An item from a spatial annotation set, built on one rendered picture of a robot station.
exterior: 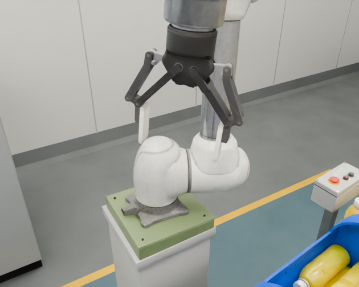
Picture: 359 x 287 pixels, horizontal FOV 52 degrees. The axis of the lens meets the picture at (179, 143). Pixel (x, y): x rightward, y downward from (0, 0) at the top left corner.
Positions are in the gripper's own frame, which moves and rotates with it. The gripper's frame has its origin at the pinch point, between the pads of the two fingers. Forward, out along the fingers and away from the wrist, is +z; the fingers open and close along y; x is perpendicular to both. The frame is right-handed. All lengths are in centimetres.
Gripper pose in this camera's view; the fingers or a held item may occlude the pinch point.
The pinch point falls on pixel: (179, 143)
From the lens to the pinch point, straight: 64.0
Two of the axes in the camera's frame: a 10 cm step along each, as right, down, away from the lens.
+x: -2.9, 4.5, -8.4
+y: -9.5, -2.3, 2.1
